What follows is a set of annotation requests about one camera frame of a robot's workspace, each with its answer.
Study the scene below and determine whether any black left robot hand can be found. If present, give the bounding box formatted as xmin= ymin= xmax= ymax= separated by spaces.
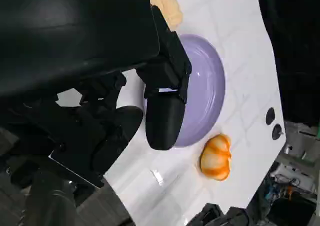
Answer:
xmin=0 ymin=0 xmax=193 ymax=188

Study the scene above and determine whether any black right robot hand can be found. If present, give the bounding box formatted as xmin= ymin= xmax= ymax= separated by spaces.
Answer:
xmin=189 ymin=202 xmax=254 ymax=226

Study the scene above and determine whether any beige towel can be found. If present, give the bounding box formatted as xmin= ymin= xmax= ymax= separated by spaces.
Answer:
xmin=139 ymin=0 xmax=184 ymax=32

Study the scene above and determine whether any orange and white bread roll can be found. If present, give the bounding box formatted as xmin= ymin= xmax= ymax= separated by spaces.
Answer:
xmin=198 ymin=133 xmax=233 ymax=181

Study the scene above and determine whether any black bin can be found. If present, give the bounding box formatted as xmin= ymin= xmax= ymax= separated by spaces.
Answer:
xmin=269 ymin=190 xmax=319 ymax=226

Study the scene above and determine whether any white workshop machine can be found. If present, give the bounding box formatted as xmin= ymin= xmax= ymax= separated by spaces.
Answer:
xmin=272 ymin=160 xmax=316 ymax=194

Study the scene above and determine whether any lilac plate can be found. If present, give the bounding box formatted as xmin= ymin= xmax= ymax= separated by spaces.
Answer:
xmin=142 ymin=33 xmax=227 ymax=147

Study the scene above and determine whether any black backdrop cloth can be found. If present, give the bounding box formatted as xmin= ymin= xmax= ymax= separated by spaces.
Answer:
xmin=256 ymin=0 xmax=320 ymax=137

